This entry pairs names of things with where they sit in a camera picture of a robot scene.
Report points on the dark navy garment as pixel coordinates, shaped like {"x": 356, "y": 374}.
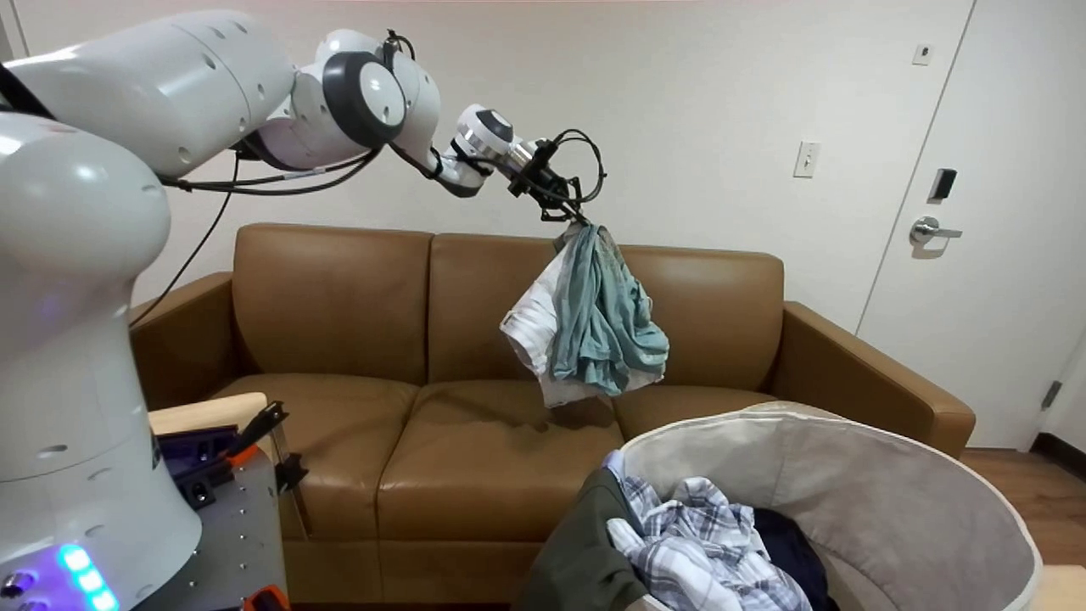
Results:
{"x": 792, "y": 553}

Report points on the grey robot base table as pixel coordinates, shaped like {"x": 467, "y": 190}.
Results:
{"x": 224, "y": 459}

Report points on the teal and white clothing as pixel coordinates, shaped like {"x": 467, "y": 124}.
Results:
{"x": 586, "y": 324}

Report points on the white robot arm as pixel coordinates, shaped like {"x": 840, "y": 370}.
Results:
{"x": 89, "y": 143}

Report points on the white door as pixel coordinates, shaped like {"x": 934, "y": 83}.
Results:
{"x": 999, "y": 314}

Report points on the silver door handle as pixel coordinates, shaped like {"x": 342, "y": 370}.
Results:
{"x": 930, "y": 233}

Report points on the white light switch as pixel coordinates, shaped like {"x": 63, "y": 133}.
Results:
{"x": 805, "y": 160}

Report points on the grey fabric laundry bag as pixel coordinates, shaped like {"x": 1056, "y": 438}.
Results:
{"x": 895, "y": 521}

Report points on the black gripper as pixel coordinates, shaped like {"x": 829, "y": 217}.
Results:
{"x": 548, "y": 188}

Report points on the brown leather sofa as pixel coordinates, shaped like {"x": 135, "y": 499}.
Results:
{"x": 433, "y": 463}

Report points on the plaid blue white shirt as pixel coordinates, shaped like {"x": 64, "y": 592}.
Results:
{"x": 697, "y": 549}

